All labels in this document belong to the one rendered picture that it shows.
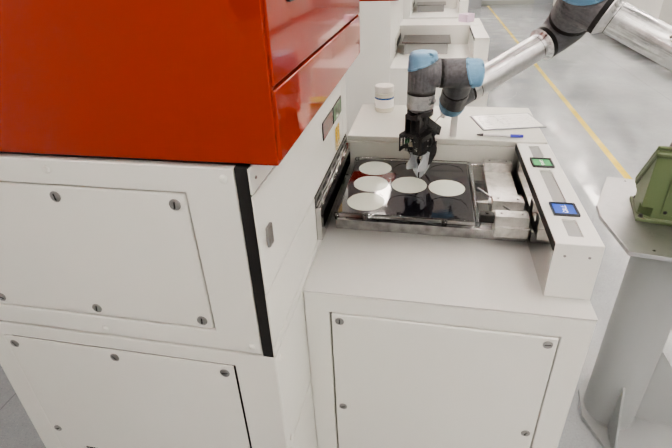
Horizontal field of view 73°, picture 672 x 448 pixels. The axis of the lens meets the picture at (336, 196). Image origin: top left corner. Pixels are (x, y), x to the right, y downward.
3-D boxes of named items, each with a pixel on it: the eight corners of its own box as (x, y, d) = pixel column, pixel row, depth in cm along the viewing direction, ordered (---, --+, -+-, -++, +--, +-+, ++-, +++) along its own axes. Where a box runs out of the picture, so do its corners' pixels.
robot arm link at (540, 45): (558, 22, 143) (428, 100, 138) (572, -4, 132) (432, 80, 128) (584, 47, 139) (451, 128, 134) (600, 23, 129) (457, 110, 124)
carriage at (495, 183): (493, 237, 115) (495, 227, 114) (481, 174, 147) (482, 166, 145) (527, 239, 114) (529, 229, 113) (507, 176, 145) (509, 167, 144)
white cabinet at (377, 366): (320, 494, 144) (302, 292, 105) (363, 293, 227) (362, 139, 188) (537, 535, 132) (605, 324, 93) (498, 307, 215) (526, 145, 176)
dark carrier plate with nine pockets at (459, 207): (338, 213, 120) (338, 211, 120) (358, 160, 150) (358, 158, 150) (473, 222, 114) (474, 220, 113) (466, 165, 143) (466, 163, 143)
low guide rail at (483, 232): (335, 228, 128) (335, 218, 126) (337, 224, 129) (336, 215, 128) (525, 242, 118) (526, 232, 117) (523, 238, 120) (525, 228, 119)
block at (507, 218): (494, 225, 115) (496, 215, 113) (493, 218, 118) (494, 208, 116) (528, 228, 113) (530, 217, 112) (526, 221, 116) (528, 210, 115)
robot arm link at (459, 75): (476, 75, 127) (436, 76, 128) (485, 50, 116) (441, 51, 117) (478, 100, 124) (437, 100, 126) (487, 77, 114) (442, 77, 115)
